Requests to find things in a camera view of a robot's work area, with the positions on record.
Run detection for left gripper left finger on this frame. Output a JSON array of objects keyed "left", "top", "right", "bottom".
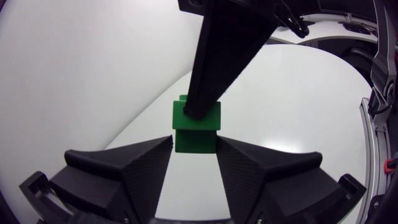
[{"left": 49, "top": 134, "right": 174, "bottom": 224}]

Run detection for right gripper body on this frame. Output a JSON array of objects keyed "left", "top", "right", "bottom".
[{"left": 177, "top": 0, "right": 321, "bottom": 39}]

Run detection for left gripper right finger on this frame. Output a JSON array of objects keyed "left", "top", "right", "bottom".
[{"left": 216, "top": 135, "right": 346, "bottom": 224}]

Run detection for green toy brick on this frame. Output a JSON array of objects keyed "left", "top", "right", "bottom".
[
  {"left": 174, "top": 129, "right": 218, "bottom": 154},
  {"left": 172, "top": 95, "right": 222, "bottom": 131}
]

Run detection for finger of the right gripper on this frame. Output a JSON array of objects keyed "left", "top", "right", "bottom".
[{"left": 183, "top": 1, "right": 279, "bottom": 121}]

